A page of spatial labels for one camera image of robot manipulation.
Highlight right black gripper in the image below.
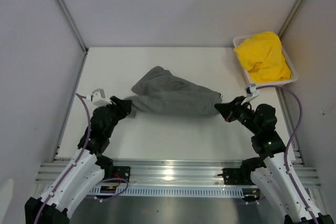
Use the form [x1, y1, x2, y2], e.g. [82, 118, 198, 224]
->
[215, 95, 260, 135]

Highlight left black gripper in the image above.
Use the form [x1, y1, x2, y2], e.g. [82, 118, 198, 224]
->
[99, 95, 131, 137]

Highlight grey shorts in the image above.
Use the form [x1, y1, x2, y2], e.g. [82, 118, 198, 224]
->
[126, 66, 223, 118]

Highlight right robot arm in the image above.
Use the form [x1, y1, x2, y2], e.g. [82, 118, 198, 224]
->
[214, 97, 333, 223]

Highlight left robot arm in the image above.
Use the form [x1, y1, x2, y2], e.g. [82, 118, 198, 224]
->
[25, 95, 132, 223]

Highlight yellow shorts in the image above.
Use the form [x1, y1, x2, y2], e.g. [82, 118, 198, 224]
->
[234, 31, 291, 83]

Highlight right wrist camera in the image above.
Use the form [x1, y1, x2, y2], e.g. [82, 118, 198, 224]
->
[242, 83, 260, 104]

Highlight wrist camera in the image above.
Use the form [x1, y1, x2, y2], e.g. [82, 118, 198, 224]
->
[91, 89, 111, 106]
[242, 83, 260, 104]

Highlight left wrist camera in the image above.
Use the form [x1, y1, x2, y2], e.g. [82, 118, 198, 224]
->
[91, 89, 111, 106]

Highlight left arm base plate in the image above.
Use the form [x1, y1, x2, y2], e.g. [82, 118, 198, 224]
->
[104, 166, 131, 183]

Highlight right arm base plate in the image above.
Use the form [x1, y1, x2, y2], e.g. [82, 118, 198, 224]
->
[217, 168, 254, 185]

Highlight aluminium rail frame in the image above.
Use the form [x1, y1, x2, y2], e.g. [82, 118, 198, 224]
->
[35, 159, 322, 188]

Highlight slotted cable duct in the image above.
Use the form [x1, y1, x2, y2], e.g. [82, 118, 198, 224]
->
[87, 185, 260, 198]

